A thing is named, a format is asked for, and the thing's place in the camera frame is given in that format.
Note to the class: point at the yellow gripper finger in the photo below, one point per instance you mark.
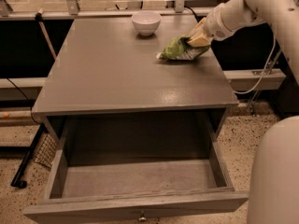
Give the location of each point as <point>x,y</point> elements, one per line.
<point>190,34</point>
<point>199,41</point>

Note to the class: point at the white ceramic bowl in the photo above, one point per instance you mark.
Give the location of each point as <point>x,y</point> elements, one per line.
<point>146,22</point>

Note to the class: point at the wooden stick with black tape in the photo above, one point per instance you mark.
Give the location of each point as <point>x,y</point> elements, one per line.
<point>46,34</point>

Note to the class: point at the green jalapeno chip bag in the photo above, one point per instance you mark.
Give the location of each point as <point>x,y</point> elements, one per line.
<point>179,50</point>

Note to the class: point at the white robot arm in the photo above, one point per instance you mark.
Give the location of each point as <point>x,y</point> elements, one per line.
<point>274,180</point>

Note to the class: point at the grey wooden cabinet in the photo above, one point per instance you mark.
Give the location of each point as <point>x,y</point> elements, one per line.
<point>109,81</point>

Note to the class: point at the grey metal rail frame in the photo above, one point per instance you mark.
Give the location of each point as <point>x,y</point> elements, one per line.
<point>71,9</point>

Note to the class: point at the wire mesh panel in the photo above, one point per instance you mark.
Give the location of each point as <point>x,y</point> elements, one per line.
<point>45,151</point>

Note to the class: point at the grey open top drawer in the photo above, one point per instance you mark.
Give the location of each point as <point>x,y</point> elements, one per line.
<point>119,166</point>

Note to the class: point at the black wheeled stand leg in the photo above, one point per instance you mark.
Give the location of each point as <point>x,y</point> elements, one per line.
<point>17,181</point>

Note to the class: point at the foam gripper body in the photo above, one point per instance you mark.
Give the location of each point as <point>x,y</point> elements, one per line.
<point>214,27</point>

